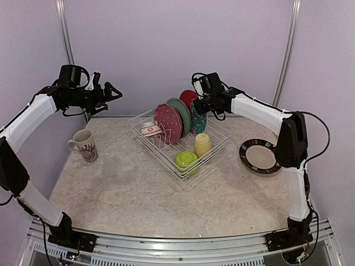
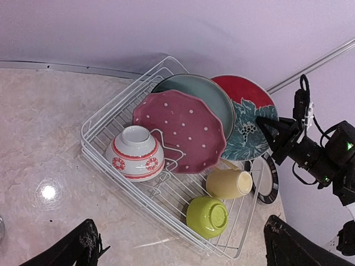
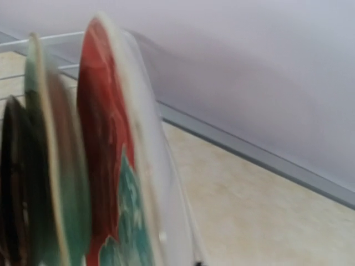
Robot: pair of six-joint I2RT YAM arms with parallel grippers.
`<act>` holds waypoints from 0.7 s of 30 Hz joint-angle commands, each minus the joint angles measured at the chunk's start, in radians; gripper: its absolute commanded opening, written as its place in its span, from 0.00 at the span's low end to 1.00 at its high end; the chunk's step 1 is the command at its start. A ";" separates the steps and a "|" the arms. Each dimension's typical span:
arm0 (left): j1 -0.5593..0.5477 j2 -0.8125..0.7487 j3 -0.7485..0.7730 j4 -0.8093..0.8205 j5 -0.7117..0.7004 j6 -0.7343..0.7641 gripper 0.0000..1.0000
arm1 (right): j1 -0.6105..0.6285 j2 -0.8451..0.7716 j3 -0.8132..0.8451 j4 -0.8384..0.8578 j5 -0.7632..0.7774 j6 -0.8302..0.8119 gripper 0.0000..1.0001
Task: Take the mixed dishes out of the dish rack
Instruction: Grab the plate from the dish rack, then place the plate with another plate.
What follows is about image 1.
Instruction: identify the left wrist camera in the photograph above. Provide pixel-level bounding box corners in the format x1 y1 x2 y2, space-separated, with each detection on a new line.
84 72 101 91

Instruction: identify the left aluminium frame post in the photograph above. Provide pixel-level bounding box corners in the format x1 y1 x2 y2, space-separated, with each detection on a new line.
55 0 90 124

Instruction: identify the teal green plate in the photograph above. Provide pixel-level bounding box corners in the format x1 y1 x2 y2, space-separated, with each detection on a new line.
166 98 191 137

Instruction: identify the white wire dish rack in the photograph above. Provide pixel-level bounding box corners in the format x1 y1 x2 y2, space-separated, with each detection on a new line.
128 109 231 181

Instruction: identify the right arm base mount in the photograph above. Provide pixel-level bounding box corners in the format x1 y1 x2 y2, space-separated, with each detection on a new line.
265 229 313 252

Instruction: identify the black striped rim plate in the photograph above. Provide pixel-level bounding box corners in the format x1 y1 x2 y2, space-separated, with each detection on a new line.
239 139 281 174

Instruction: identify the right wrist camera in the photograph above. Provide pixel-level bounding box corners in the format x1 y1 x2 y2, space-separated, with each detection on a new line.
191 72 225 98

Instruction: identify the right aluminium frame post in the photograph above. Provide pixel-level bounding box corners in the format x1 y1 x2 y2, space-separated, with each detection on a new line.
272 0 301 107

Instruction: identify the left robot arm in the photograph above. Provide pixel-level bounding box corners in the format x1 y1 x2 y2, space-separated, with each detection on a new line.
1 80 123 247

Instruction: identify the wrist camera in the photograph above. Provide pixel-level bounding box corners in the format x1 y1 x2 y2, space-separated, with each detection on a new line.
84 72 101 91
191 72 225 98

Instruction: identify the front aluminium rail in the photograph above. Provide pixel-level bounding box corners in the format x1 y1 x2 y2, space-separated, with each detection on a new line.
17 219 344 265

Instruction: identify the yellow mug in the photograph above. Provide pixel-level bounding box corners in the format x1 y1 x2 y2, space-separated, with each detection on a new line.
194 133 212 157

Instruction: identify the pink polka dot plate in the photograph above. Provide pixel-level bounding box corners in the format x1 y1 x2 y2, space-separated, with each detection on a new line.
154 104 182 144

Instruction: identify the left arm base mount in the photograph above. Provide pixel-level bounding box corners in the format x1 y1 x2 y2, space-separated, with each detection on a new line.
48 231 97 253

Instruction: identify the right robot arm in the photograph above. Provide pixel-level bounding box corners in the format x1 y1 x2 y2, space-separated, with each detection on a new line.
193 83 313 246

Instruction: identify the white floral mug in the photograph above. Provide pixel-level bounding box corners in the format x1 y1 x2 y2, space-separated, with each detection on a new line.
67 130 98 162

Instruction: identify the lime green bowl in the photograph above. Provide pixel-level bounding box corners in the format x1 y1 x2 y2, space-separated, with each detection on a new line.
174 151 199 175

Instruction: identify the red plate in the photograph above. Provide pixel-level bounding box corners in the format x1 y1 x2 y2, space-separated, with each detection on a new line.
179 90 197 110

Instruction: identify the white bowl red pattern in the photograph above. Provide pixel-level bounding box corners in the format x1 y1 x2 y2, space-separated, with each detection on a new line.
141 121 162 137

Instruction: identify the aluminium frame post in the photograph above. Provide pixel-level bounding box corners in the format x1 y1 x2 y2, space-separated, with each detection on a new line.
55 0 90 124
272 0 301 107

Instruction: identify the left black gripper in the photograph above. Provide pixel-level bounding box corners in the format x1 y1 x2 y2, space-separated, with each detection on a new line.
65 81 122 115

